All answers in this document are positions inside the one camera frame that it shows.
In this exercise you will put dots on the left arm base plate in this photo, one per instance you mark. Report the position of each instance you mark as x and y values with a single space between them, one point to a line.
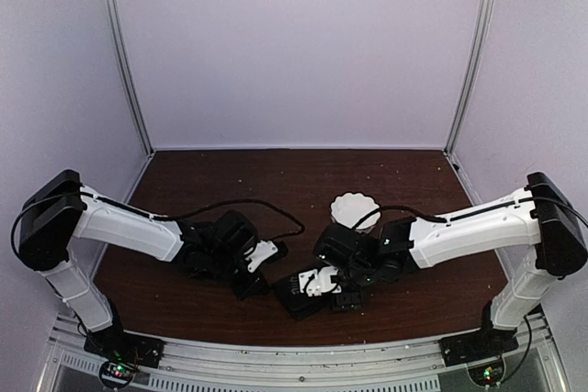
132 350

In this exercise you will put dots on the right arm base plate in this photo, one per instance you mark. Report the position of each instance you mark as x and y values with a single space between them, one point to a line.
477 345

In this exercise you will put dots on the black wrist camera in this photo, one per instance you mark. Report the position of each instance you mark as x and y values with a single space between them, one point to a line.
234 233
336 245

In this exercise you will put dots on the left round controller board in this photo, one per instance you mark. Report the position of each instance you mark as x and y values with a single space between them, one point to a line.
115 375

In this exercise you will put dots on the aluminium frame post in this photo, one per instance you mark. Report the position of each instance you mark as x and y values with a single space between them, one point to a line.
483 21
123 63

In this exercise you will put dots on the right aluminium frame post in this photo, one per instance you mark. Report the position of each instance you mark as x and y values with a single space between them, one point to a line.
483 21

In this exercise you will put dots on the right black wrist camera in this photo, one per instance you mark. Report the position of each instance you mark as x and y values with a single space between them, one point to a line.
336 245

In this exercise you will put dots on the round controller board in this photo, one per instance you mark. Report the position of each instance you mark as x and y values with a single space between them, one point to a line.
115 375
488 374

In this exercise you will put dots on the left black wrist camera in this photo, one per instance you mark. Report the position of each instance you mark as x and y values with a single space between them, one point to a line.
234 233

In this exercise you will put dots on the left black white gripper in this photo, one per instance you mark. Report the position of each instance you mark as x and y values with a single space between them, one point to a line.
251 287

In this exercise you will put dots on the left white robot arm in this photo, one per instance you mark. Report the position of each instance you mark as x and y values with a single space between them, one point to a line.
65 209

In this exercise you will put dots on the black zip tool case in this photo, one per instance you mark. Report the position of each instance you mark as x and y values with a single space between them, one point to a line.
298 305

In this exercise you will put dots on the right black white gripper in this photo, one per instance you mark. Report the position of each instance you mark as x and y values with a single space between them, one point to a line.
353 302

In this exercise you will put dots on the aluminium front rail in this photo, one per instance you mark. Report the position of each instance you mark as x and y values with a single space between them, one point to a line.
411 365

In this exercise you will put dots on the left aluminium frame post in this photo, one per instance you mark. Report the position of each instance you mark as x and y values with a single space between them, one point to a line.
123 63

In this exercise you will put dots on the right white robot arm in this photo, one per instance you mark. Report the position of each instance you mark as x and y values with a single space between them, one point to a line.
537 216

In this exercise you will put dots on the right round controller board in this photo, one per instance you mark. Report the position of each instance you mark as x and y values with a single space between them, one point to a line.
488 374

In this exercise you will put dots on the white scalloped bowl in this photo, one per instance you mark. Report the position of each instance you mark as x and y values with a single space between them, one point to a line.
348 208

